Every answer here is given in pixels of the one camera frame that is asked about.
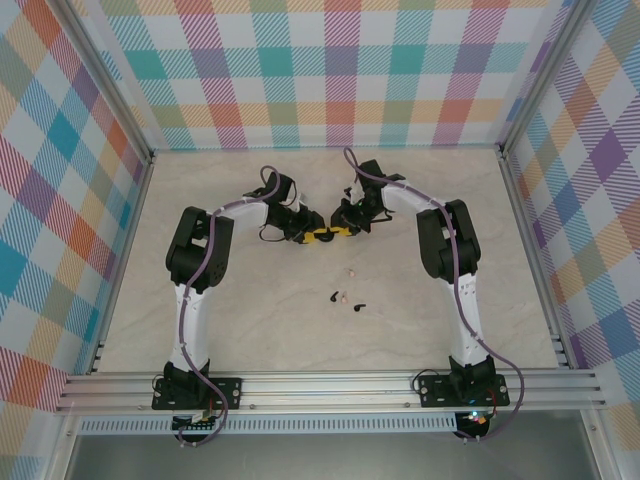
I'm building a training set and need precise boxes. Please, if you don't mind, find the grey metal panel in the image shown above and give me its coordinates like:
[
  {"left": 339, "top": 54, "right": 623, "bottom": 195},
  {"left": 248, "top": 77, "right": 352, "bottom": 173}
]
[{"left": 64, "top": 432, "right": 604, "bottom": 480}]

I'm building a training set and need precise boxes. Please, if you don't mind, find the left gripper thin black cable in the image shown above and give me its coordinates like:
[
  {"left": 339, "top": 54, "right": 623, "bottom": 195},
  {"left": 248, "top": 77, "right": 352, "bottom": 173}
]
[{"left": 256, "top": 225, "right": 291, "bottom": 245}]

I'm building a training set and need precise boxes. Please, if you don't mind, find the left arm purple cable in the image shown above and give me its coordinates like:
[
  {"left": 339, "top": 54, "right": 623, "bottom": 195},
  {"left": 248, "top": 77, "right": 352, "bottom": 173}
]
[{"left": 173, "top": 164, "right": 281, "bottom": 449}]

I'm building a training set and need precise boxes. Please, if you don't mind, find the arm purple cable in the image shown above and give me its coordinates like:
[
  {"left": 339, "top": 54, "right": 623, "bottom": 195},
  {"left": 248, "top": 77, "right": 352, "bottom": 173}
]
[
  {"left": 173, "top": 164, "right": 281, "bottom": 449},
  {"left": 342, "top": 146, "right": 527, "bottom": 444}
]

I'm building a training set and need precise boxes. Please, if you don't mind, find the thin aluminium wall rail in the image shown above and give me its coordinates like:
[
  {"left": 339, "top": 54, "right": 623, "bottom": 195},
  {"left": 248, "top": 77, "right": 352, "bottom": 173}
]
[{"left": 152, "top": 146, "right": 501, "bottom": 153}]

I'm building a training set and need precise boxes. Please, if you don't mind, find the long aluminium base rail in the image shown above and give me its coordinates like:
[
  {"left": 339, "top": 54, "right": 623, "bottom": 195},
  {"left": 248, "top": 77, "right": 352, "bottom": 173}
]
[{"left": 54, "top": 368, "right": 609, "bottom": 414}]

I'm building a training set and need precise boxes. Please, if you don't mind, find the aluminium side rail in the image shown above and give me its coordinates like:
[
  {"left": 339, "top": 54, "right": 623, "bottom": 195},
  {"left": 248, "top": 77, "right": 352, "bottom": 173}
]
[
  {"left": 88, "top": 152, "right": 156, "bottom": 375},
  {"left": 498, "top": 149, "right": 572, "bottom": 370}
]

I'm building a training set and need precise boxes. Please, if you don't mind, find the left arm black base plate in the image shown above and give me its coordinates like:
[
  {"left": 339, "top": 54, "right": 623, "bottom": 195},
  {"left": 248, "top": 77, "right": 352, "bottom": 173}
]
[{"left": 151, "top": 377, "right": 244, "bottom": 412}]

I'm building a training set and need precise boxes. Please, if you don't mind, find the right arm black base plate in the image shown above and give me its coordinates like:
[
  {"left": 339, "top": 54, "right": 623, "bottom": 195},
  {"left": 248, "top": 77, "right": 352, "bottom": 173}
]
[{"left": 416, "top": 374, "right": 511, "bottom": 409}]

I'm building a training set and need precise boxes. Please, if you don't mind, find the perforated grey cable tray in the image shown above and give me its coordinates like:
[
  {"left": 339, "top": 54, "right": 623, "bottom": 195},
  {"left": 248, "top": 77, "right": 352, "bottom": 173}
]
[{"left": 78, "top": 417, "right": 460, "bottom": 436}]

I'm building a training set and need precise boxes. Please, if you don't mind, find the aluminium frame post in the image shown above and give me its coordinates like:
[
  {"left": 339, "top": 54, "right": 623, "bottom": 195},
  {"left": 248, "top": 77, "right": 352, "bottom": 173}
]
[
  {"left": 59, "top": 0, "right": 155, "bottom": 164},
  {"left": 498, "top": 0, "right": 590, "bottom": 161}
]

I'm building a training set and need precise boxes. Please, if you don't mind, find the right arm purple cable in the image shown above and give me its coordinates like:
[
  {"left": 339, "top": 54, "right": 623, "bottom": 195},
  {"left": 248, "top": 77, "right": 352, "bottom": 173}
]
[{"left": 342, "top": 146, "right": 527, "bottom": 444}]

